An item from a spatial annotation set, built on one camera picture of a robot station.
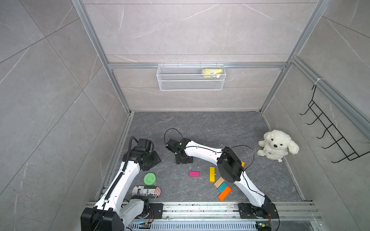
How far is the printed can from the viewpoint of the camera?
0.78 metres

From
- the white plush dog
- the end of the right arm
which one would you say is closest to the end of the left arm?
the end of the right arm

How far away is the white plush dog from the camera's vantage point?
2.61ft

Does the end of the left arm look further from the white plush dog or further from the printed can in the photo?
the white plush dog

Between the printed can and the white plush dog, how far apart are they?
0.71 metres

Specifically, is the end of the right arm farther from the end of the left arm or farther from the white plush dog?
the white plush dog
